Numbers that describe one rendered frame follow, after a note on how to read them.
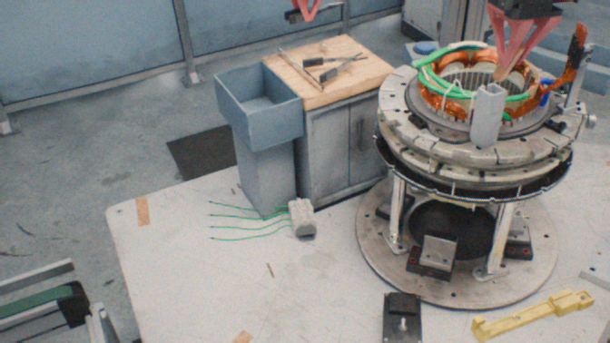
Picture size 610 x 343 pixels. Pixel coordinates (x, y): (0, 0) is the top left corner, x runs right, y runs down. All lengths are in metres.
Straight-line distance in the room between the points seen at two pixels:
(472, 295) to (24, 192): 2.17
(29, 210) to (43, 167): 0.31
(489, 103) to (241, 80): 0.52
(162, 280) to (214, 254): 0.11
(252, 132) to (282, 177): 0.16
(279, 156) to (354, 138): 0.16
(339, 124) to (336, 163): 0.09
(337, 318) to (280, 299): 0.11
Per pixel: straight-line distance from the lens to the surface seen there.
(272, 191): 1.13
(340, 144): 1.11
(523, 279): 1.08
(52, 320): 1.21
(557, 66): 1.19
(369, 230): 1.11
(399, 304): 0.95
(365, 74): 1.07
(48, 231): 2.53
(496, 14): 0.74
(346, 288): 1.04
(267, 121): 0.99
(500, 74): 0.77
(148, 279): 1.11
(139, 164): 2.72
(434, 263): 1.02
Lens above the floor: 1.59
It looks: 39 degrees down
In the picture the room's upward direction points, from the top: 3 degrees counter-clockwise
